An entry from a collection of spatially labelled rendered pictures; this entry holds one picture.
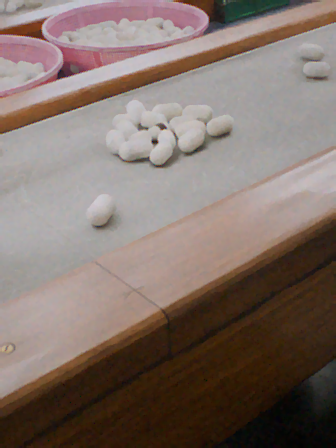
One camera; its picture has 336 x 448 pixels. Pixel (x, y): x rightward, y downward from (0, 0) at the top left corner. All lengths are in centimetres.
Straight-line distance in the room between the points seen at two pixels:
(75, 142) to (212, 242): 30
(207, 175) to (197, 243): 17
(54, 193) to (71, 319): 24
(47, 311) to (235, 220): 19
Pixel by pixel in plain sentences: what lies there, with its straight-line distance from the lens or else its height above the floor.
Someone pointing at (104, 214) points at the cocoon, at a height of 75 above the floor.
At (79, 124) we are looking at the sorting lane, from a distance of 90.
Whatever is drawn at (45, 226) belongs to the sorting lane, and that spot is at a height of 74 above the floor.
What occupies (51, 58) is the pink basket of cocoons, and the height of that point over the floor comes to 75.
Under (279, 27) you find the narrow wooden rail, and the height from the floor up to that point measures 76.
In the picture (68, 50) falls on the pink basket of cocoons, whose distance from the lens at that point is 112.
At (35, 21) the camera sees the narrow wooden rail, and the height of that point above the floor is 76.
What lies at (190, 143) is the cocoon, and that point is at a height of 75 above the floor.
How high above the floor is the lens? 109
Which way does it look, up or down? 32 degrees down
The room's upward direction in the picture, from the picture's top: 3 degrees counter-clockwise
